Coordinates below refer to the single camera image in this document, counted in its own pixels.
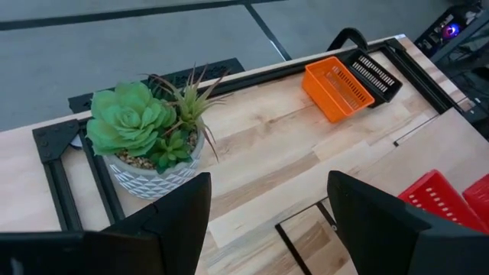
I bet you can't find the orange plastic basket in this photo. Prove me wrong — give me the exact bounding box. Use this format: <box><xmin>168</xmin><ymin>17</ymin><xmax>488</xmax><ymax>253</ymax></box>
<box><xmin>301</xmin><ymin>56</ymin><xmax>376</xmax><ymax>124</ymax></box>

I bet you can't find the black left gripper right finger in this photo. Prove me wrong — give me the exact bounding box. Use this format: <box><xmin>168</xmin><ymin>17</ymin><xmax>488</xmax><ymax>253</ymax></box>
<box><xmin>327</xmin><ymin>170</ymin><xmax>433</xmax><ymax>275</ymax></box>

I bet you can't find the black plastic basket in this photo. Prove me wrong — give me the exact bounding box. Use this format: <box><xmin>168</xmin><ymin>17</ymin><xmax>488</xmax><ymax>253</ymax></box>
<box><xmin>341</xmin><ymin>48</ymin><xmax>404</xmax><ymax>108</ymax></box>

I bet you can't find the black computer rack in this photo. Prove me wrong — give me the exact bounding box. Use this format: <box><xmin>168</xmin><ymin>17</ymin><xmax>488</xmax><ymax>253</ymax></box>
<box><xmin>414</xmin><ymin>0</ymin><xmax>489</xmax><ymax>115</ymax></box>

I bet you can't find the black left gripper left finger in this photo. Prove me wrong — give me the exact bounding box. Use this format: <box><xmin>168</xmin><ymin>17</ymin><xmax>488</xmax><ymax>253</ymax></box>
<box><xmin>83</xmin><ymin>171</ymin><xmax>212</xmax><ymax>275</ymax></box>

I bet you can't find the black curved handle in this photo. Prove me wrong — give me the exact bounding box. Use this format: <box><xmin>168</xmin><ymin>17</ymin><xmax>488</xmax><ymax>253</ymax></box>
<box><xmin>327</xmin><ymin>27</ymin><xmax>369</xmax><ymax>53</ymax></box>

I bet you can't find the succulent plant in patterned pot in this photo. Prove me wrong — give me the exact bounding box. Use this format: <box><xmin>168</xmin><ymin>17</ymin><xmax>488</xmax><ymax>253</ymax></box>
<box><xmin>86</xmin><ymin>63</ymin><xmax>231</xmax><ymax>202</ymax></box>

